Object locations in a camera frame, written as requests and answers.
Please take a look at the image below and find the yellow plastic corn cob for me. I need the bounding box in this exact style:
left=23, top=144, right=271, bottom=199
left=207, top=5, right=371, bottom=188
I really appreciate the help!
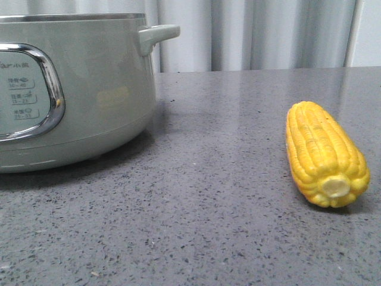
left=286, top=101, right=370, bottom=208

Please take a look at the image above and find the pale green electric cooking pot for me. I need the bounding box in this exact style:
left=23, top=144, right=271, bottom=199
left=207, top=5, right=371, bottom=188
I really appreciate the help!
left=1, top=13, right=180, bottom=173

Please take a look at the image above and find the white pleated curtain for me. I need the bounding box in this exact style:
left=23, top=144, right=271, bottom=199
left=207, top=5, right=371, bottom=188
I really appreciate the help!
left=1, top=1, right=380, bottom=73

